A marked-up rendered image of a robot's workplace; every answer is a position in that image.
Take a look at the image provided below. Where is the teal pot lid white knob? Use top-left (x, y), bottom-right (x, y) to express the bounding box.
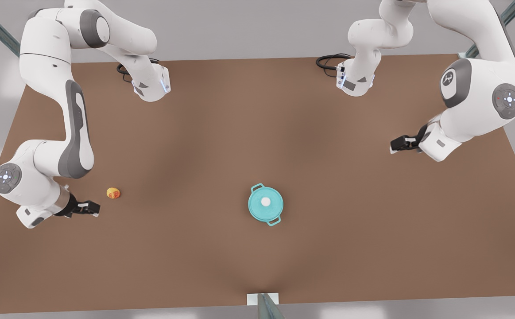
top-left (249, 187), bottom-right (283, 221)

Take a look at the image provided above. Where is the teal pot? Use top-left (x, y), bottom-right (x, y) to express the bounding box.
top-left (248, 183), bottom-right (284, 226)

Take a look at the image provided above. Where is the black cable loop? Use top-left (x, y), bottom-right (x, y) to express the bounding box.
top-left (316, 54), bottom-right (353, 78)
top-left (116, 58), bottom-right (161, 83)

